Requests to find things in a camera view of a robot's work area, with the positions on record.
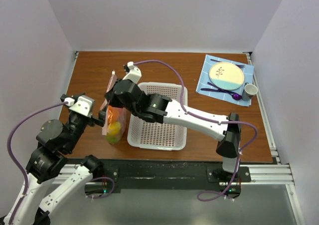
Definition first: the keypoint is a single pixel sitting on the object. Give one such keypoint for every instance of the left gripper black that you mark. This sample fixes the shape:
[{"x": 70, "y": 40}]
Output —
[{"x": 101, "y": 120}]

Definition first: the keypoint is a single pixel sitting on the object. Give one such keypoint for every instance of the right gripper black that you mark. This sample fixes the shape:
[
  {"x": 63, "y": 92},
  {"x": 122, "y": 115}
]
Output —
[{"x": 111, "y": 100}]

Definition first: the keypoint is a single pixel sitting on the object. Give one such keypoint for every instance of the clear zip top bag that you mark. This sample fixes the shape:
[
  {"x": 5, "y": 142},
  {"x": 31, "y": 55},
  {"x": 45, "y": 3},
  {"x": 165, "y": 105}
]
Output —
[{"x": 122, "y": 118}]

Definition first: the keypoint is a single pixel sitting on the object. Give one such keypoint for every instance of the white perforated plastic basket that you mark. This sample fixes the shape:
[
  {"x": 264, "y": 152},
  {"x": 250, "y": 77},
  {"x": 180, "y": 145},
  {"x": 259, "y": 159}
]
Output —
[{"x": 157, "y": 136}]

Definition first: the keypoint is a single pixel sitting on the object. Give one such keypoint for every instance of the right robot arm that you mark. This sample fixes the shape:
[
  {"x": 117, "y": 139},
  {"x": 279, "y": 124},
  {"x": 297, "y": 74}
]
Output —
[{"x": 157, "y": 108}]

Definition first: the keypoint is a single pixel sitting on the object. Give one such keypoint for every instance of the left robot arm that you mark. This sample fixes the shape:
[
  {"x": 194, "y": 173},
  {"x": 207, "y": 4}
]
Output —
[{"x": 55, "y": 140}]

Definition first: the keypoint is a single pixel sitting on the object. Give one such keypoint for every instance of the yellow fake lemon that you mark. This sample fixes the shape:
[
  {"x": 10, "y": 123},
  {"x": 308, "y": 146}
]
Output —
[{"x": 114, "y": 129}]

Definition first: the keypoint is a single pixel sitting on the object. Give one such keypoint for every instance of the green fake apple left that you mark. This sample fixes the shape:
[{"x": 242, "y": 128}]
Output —
[{"x": 113, "y": 139}]

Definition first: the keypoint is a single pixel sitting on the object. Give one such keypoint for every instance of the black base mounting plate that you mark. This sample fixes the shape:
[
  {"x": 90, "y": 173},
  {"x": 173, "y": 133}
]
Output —
[{"x": 169, "y": 175}]

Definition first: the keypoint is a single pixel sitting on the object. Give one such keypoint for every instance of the blue checked cloth napkin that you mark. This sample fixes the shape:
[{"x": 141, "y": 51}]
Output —
[{"x": 248, "y": 71}]

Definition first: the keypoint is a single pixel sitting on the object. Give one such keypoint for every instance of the purple plastic fork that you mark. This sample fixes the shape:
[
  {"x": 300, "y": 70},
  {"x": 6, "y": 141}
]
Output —
[{"x": 215, "y": 90}]

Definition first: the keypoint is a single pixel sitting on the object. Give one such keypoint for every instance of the round cream blue plate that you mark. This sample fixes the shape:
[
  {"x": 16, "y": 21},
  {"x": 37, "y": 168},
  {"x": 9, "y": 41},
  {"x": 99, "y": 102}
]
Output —
[{"x": 226, "y": 76}]

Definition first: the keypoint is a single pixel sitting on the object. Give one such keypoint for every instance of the purple plastic spoon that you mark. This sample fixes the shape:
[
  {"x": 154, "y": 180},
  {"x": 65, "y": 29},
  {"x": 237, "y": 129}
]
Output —
[{"x": 234, "y": 95}]

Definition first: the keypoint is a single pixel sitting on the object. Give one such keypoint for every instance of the purple plastic knife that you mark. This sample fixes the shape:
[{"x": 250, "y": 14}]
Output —
[{"x": 239, "y": 65}]

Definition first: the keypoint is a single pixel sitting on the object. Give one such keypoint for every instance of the white grey mug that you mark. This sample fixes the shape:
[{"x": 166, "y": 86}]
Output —
[{"x": 249, "y": 91}]

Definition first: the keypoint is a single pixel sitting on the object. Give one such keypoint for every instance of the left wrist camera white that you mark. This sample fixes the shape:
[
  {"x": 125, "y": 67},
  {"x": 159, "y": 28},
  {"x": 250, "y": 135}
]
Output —
[{"x": 80, "y": 104}]

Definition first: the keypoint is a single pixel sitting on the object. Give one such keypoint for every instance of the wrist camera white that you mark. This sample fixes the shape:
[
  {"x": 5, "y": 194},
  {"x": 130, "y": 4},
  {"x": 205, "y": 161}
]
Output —
[
  {"x": 133, "y": 73},
  {"x": 80, "y": 104}
]

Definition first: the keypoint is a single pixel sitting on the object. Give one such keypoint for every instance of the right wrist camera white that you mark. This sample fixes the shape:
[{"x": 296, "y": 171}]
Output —
[{"x": 133, "y": 73}]

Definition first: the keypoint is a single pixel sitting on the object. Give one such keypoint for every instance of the aluminium frame rail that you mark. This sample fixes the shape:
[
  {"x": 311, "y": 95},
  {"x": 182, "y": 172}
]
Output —
[{"x": 278, "y": 173}]

